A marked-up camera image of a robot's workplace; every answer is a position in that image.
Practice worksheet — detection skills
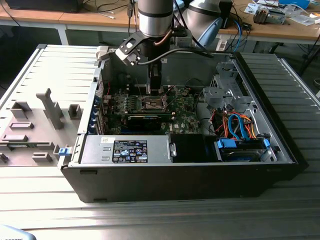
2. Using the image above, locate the pale blue teach pendant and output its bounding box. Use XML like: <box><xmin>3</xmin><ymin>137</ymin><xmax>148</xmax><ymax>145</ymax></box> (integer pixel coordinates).
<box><xmin>0</xmin><ymin>224</ymin><xmax>35</xmax><ymax>240</ymax></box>

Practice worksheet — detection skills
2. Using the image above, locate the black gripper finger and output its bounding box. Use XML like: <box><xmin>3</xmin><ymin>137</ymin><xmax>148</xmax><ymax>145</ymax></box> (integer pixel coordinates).
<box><xmin>149</xmin><ymin>64</ymin><xmax>163</xmax><ymax>86</ymax></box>

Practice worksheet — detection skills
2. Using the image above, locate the blue data wire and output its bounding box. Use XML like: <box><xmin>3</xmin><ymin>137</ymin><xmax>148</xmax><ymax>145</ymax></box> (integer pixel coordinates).
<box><xmin>227</xmin><ymin>113</ymin><xmax>249</xmax><ymax>141</ymax></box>

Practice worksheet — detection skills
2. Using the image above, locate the grey metal drive cage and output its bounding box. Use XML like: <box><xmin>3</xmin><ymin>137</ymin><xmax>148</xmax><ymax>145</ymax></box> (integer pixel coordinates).
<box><xmin>201</xmin><ymin>61</ymin><xmax>254</xmax><ymax>114</ymax></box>

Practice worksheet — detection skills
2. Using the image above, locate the blue box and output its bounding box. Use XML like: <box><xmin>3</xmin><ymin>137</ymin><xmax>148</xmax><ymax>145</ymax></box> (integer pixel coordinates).
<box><xmin>278</xmin><ymin>0</ymin><xmax>311</xmax><ymax>8</ymax></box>

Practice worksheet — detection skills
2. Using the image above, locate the black graphics card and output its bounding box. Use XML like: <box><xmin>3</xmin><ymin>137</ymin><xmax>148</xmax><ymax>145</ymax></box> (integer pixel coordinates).
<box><xmin>108</xmin><ymin>109</ymin><xmax>176</xmax><ymax>132</ymax></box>

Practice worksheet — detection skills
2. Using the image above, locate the silver CPU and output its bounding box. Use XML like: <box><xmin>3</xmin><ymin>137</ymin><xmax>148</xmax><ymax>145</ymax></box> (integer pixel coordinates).
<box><xmin>150</xmin><ymin>84</ymin><xmax>163</xmax><ymax>97</ymax></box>

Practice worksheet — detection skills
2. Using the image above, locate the orange wire bundle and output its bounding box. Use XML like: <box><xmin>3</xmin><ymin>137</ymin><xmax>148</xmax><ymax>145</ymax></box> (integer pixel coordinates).
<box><xmin>212</xmin><ymin>111</ymin><xmax>259</xmax><ymax>140</ymax></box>

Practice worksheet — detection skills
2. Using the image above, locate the black box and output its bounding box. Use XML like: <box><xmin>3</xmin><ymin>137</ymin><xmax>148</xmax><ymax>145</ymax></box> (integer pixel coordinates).
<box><xmin>4</xmin><ymin>0</ymin><xmax>81</xmax><ymax>14</ymax></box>

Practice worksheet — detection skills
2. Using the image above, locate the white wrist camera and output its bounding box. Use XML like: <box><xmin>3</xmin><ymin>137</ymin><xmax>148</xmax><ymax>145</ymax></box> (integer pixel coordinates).
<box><xmin>115</xmin><ymin>32</ymin><xmax>151</xmax><ymax>67</ymax></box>

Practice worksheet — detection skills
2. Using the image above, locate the pale case release latch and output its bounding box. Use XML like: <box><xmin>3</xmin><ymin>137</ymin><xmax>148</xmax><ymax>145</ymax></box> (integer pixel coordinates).
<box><xmin>95</xmin><ymin>45</ymin><xmax>111</xmax><ymax>62</ymax></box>

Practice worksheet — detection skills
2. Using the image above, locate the grey parts rack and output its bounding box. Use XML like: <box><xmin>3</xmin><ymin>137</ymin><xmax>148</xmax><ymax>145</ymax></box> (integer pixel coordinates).
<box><xmin>0</xmin><ymin>87</ymin><xmax>84</xmax><ymax>168</ymax></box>

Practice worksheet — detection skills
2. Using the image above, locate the metal cpu cooler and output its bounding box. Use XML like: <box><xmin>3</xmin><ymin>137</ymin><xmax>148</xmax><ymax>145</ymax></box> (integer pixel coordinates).
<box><xmin>252</xmin><ymin>6</ymin><xmax>287</xmax><ymax>26</ymax></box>

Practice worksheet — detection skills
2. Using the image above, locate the clear plastic bag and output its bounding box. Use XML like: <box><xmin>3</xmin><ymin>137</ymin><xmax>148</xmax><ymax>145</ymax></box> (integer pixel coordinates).
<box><xmin>287</xmin><ymin>9</ymin><xmax>320</xmax><ymax>27</ymax></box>

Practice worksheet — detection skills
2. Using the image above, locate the CPU socket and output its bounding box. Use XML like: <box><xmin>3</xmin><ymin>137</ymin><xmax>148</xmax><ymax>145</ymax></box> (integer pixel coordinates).
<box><xmin>140</xmin><ymin>95</ymin><xmax>164</xmax><ymax>112</ymax></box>

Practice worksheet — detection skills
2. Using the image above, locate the hard disk in blue carrier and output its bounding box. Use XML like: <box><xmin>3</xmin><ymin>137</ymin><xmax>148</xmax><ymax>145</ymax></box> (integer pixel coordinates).
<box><xmin>214</xmin><ymin>136</ymin><xmax>273</xmax><ymax>163</ymax></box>

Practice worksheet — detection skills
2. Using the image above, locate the grey power supply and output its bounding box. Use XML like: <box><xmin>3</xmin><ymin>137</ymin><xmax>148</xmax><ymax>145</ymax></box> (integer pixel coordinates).
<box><xmin>79</xmin><ymin>134</ymin><xmax>173</xmax><ymax>165</ymax></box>

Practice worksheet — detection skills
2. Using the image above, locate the black PC case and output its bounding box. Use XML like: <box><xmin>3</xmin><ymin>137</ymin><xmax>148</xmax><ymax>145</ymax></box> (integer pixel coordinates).
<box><xmin>60</xmin><ymin>46</ymin><xmax>309</xmax><ymax>204</ymax></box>

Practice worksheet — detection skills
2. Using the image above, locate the blue plastic latch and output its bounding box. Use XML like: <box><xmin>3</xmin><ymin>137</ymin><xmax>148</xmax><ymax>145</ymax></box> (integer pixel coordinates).
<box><xmin>57</xmin><ymin>146</ymin><xmax>72</xmax><ymax>158</ymax></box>

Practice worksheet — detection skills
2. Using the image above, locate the long wooden desk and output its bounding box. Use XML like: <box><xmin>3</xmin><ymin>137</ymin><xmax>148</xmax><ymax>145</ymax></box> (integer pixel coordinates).
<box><xmin>0</xmin><ymin>0</ymin><xmax>320</xmax><ymax>46</ymax></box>

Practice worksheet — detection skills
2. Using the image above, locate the green motherboard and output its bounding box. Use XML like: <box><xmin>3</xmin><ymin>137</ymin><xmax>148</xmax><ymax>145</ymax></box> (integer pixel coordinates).
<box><xmin>106</xmin><ymin>84</ymin><xmax>202</xmax><ymax>136</ymax></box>

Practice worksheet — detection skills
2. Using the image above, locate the black camera cable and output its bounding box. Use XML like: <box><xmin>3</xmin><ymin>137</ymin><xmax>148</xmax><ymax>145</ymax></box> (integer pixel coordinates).
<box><xmin>136</xmin><ymin>47</ymin><xmax>215</xmax><ymax>66</ymax></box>

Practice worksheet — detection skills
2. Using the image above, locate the blue hanging cable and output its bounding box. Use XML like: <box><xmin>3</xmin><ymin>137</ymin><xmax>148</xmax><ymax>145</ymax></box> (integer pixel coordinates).
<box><xmin>232</xmin><ymin>19</ymin><xmax>246</xmax><ymax>50</ymax></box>

